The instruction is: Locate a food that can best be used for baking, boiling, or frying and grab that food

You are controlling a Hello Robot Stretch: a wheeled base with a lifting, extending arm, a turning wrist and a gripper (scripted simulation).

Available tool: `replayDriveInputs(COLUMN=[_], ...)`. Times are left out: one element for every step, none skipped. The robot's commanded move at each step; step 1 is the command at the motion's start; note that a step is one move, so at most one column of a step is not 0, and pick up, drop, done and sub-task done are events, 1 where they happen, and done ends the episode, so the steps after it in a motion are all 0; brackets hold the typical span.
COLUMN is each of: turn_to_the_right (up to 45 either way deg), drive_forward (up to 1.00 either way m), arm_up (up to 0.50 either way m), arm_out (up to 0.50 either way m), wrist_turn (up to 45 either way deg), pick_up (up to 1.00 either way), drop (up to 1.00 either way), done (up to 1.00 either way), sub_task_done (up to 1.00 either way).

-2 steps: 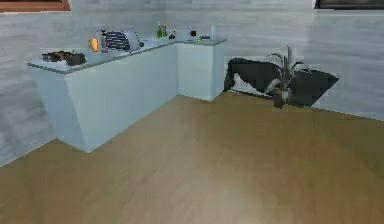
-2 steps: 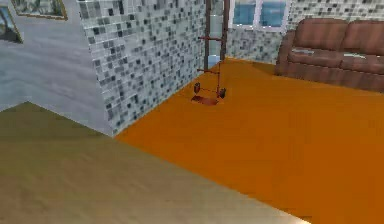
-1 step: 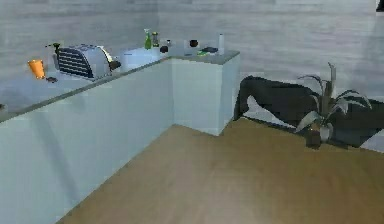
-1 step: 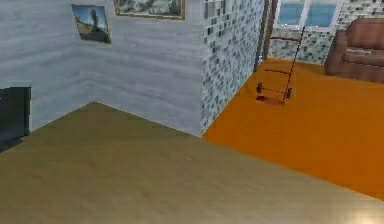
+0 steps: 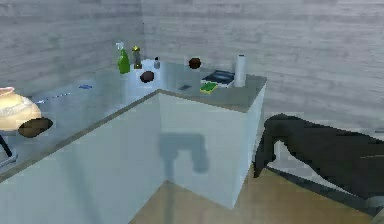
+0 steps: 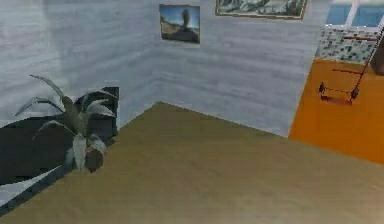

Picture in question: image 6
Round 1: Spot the grey-green house plant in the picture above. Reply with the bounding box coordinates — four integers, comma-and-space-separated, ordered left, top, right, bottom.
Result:
14, 74, 117, 174

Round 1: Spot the red wheeled cart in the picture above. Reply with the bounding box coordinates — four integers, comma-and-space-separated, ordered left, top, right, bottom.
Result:
317, 35, 381, 106

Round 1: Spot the white framed window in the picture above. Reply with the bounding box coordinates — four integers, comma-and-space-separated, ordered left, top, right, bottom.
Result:
325, 0, 384, 32

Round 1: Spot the small framed landscape picture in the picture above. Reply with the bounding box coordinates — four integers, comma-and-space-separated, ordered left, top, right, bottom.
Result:
158, 3, 202, 45

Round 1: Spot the wide gold-framed picture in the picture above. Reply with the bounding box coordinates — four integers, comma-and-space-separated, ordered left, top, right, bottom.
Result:
214, 0, 308, 21

